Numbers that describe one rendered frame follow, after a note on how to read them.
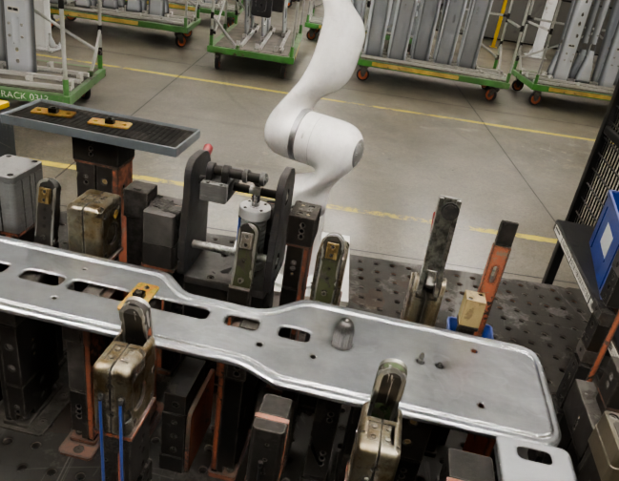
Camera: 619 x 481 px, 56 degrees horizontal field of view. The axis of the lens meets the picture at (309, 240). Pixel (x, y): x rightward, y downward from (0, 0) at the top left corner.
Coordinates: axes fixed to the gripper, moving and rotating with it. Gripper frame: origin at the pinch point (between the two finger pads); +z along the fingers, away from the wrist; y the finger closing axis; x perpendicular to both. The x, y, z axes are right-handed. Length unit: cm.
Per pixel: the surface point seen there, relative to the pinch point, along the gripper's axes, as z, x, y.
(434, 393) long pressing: 45, 38, 32
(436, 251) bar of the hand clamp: 32.6, 35.5, 10.1
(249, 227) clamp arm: 34.9, 3.2, 11.3
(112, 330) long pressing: 45, -11, 34
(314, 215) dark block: 32.9, 13.4, 5.1
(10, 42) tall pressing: 93, -269, -316
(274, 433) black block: 46, 17, 45
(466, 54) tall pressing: 98, 99, -698
